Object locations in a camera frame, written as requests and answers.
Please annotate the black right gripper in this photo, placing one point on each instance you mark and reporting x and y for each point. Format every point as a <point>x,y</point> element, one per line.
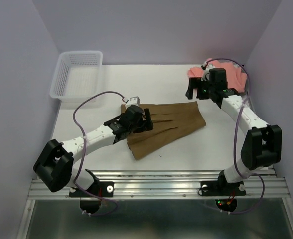
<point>195,82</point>

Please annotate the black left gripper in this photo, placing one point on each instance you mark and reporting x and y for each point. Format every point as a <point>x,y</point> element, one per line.
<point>146,125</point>

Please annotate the olive brown skirt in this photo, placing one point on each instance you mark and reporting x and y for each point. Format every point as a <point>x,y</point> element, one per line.
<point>170,123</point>

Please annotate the pink skirt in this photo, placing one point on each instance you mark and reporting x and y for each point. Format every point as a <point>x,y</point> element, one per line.
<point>236,77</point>

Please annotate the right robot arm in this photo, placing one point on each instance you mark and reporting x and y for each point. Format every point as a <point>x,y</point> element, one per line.
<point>262,146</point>

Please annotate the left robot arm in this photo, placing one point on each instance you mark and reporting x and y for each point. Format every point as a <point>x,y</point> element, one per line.
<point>55,165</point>

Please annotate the white plastic bin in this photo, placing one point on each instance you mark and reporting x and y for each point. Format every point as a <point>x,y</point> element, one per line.
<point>77,76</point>

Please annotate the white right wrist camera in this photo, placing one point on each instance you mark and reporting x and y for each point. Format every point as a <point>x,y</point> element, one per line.
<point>206,67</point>

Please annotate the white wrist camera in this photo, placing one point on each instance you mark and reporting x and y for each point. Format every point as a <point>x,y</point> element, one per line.
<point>131,101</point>
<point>206,67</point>

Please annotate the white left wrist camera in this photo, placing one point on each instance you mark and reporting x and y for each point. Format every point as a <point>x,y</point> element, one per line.
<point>131,101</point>

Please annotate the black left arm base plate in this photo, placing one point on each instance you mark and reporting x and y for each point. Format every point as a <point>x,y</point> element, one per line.
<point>103,189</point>

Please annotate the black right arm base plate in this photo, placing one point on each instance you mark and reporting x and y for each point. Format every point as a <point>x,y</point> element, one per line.
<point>216,189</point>

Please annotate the aluminium rail frame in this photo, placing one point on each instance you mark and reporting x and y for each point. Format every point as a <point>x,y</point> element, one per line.
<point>158,196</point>

